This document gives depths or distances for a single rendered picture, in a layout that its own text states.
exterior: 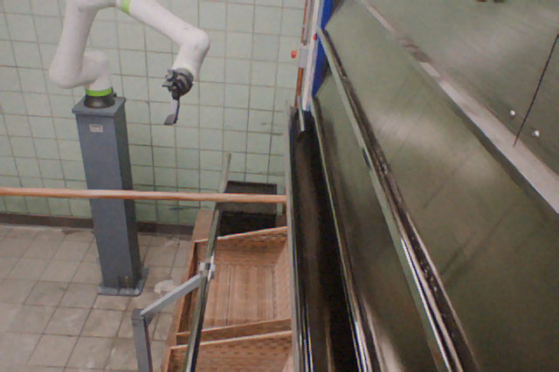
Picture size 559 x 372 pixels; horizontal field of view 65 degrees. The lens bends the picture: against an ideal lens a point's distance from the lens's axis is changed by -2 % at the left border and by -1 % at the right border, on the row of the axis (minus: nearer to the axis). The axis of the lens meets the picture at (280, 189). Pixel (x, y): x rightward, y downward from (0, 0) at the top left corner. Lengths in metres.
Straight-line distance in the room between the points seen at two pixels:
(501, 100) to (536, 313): 0.22
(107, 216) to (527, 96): 2.35
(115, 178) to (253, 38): 1.09
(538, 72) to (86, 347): 2.55
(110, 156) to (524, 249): 2.14
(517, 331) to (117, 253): 2.50
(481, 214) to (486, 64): 0.17
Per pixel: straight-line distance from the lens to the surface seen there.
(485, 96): 0.56
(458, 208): 0.57
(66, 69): 2.15
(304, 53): 2.33
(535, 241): 0.47
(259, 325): 1.69
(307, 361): 0.81
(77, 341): 2.78
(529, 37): 0.51
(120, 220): 2.62
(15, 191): 1.76
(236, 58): 2.71
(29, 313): 3.01
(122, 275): 2.89
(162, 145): 2.99
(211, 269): 1.34
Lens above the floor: 2.08
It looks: 32 degrees down
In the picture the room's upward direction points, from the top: 6 degrees clockwise
